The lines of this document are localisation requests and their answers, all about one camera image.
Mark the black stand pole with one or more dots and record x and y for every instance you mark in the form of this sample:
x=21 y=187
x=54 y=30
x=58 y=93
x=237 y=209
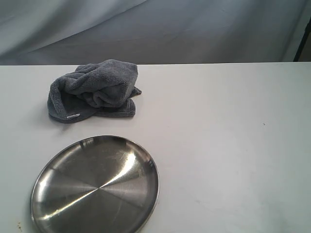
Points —
x=303 y=41

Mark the grey backdrop curtain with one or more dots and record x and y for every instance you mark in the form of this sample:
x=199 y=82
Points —
x=76 y=32

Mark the round stainless steel plate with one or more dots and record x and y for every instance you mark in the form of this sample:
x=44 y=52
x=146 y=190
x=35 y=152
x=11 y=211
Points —
x=101 y=184

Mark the grey fluffy towel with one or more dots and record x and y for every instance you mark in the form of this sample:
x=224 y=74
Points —
x=105 y=89

